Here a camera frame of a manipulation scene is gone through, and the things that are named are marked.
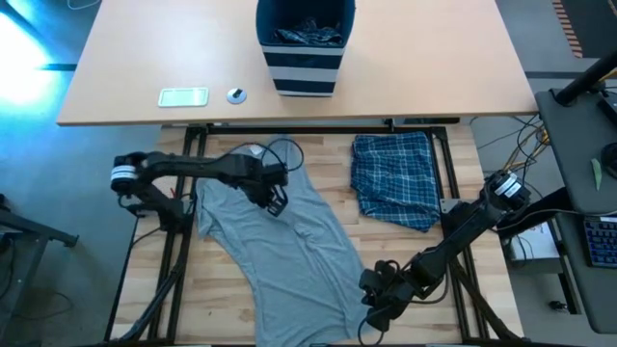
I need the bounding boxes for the dark grey side desk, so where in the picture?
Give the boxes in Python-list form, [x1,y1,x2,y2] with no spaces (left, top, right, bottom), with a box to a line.
[535,89,617,336]

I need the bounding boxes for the black aluminium table frame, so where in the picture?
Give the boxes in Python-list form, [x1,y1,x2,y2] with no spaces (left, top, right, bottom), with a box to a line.
[103,123,531,347]

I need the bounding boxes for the black cable bundle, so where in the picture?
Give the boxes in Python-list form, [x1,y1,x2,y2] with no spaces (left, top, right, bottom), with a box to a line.
[474,114,550,174]

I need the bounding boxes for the pale rectangular plate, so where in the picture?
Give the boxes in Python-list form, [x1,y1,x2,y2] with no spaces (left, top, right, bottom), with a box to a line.
[157,87,210,108]

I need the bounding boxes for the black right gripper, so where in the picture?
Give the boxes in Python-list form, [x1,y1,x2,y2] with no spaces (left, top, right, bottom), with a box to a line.
[359,259,426,334]

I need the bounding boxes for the grey garment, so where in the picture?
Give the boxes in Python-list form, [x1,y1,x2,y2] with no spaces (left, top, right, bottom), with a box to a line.
[195,137,378,347]

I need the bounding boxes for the black keyboard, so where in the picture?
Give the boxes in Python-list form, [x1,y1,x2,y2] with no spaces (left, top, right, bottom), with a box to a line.
[582,216,617,269]

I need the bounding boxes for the white papers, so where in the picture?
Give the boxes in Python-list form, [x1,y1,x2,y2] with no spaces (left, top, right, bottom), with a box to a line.
[505,221,563,262]

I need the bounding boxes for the black desk leg bar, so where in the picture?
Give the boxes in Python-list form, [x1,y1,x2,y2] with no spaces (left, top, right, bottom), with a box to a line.
[496,187,573,238]

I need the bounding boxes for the blue plaid pants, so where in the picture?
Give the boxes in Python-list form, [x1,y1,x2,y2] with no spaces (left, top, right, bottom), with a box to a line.
[350,130,441,234]

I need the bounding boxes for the beige desk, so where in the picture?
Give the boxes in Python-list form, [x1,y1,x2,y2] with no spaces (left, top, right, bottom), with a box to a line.
[56,0,540,127]

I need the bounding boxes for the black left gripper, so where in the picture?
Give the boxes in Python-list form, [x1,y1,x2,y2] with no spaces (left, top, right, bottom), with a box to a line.
[230,158,291,218]

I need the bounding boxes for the navy striped fabric laundry bin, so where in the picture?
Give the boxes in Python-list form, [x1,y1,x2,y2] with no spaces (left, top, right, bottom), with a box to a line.
[255,0,357,98]

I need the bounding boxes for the black round pole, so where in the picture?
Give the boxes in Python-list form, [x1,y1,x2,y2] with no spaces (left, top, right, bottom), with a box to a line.
[553,50,617,106]

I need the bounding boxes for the small green leaf-shaped item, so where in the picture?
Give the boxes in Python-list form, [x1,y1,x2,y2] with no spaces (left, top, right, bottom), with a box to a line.
[591,157,604,192]

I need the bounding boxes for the orange black striped strip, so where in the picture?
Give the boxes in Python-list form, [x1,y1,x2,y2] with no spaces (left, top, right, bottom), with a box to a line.
[551,0,584,59]

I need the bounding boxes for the yellow cable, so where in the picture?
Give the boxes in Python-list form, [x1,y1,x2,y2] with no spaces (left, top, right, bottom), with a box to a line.
[500,129,550,173]

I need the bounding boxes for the dark crumpled garment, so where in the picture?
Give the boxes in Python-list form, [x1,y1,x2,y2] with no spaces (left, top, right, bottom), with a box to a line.
[273,16,344,47]

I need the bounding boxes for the black braided cable sleeve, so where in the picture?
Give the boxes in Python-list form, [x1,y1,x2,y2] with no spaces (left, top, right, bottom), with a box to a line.
[445,250,524,344]
[118,250,187,343]

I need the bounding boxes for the black metal stand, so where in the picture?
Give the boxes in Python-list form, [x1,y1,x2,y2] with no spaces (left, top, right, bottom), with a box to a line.
[0,192,80,290]

